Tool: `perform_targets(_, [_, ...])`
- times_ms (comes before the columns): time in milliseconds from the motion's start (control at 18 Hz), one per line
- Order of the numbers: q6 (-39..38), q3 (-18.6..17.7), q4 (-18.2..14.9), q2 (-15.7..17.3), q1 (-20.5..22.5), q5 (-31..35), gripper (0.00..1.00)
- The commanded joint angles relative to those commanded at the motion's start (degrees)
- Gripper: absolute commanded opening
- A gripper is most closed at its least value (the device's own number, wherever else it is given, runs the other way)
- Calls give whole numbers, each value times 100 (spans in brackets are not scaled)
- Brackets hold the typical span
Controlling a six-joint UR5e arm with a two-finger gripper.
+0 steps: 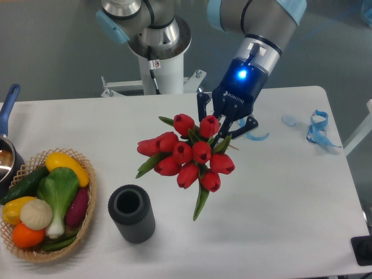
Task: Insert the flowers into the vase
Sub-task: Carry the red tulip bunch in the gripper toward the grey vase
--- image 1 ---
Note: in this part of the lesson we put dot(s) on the blue crumpled ribbon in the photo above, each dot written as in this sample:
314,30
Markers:
316,133

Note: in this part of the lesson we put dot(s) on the clear plastic cap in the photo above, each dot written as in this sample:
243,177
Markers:
289,121

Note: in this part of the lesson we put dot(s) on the purple sweet potato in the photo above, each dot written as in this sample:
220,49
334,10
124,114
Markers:
76,212

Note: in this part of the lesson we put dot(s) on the black device at edge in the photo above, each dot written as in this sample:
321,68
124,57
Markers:
362,250

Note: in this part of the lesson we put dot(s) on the dark grey ribbed vase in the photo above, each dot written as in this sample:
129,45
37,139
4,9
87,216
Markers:
130,208

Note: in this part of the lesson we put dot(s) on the red tulip bouquet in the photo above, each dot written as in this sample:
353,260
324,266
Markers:
187,153

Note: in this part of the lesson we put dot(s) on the blue ribbon strip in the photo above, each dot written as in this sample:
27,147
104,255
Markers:
249,135

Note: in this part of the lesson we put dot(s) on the blue handled saucepan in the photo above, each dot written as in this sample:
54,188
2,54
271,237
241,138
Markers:
11,161

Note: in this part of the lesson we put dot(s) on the white frame at right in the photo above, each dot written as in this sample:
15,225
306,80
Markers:
359,134

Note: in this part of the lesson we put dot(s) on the green cucumber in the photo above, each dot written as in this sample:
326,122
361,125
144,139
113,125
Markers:
26,186

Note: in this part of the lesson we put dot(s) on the orange fruit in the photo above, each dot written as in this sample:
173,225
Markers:
24,237

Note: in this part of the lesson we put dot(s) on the green bok choy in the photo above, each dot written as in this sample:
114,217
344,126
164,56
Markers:
58,189

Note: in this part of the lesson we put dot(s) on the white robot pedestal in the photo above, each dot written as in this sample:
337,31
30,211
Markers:
157,76

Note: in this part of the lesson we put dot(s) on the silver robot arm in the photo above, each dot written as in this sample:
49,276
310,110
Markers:
159,39

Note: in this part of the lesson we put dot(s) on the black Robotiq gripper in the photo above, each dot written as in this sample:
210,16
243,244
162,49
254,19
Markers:
234,98

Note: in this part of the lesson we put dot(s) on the green bean pods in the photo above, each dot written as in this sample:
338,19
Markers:
59,243

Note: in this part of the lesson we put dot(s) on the white garlic bulb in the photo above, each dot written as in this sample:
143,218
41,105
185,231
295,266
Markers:
36,214

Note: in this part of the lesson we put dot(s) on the yellow bell pepper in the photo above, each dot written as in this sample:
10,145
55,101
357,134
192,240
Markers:
11,210

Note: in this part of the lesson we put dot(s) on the woven bamboo basket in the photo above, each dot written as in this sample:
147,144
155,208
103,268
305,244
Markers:
38,255

